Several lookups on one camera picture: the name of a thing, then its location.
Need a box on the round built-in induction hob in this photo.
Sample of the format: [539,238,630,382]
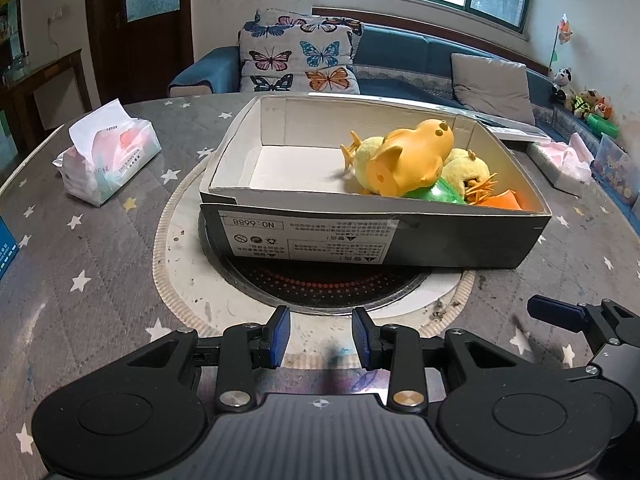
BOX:
[152,175,477,342]

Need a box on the yellow rubber animal toy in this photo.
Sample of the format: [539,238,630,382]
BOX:
[357,119,456,197]

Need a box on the pink tissue pack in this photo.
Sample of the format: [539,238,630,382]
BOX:
[52,99,162,209]

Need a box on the wooden side cabinet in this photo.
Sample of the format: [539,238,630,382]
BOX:
[0,49,94,135]

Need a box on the blue sofa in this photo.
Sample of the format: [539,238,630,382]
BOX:
[167,22,622,161]

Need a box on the grey cardboard box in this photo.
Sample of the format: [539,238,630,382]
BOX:
[199,94,554,269]

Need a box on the green toy ball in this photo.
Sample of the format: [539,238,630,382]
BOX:
[402,180,469,206]

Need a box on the blue box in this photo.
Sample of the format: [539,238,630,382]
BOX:
[0,216,19,282]

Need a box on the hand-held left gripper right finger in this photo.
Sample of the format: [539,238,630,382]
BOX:
[351,307,567,412]

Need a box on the brown wooden door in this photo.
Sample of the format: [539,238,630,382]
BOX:
[85,0,196,107]

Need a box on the butterfly print pillow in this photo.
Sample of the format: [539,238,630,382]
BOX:
[237,8,365,95]

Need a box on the paper pinwheel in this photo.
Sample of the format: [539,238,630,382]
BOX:
[547,12,575,79]

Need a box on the yellow plush chick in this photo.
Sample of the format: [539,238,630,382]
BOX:
[440,147,499,206]
[340,131,397,194]

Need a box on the clear plastic container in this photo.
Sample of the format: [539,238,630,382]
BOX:
[592,132,640,207]

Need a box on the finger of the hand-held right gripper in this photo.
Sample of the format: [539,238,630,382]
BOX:
[527,296,640,382]

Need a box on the green plastic toy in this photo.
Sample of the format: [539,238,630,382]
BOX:
[587,113,621,140]

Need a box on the cluttered shelf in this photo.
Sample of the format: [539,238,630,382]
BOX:
[0,0,27,82]

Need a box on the brown striped plush toy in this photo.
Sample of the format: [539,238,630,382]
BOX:
[570,88,601,119]

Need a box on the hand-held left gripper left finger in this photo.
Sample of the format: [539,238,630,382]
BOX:
[125,306,292,413]

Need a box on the white tissue pack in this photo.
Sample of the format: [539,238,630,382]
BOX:
[526,132,597,197]

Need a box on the orange toy cone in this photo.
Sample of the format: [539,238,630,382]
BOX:
[479,188,524,212]

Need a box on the grey star-print table cover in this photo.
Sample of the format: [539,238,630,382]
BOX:
[0,92,640,480]

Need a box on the beige cushion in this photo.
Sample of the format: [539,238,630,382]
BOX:
[450,52,537,126]

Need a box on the black and white cow plush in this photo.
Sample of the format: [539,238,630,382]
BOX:
[550,67,574,104]

